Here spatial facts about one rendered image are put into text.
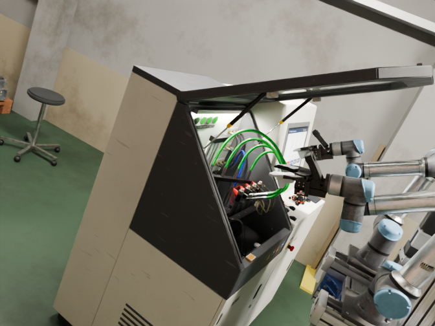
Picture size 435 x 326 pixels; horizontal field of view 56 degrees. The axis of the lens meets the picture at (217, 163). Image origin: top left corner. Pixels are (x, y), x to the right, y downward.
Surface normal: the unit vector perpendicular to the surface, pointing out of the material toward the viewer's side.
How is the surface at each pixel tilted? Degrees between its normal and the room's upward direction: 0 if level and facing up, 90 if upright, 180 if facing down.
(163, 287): 90
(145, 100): 90
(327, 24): 90
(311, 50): 90
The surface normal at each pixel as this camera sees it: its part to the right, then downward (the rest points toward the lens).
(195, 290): -0.47, 0.11
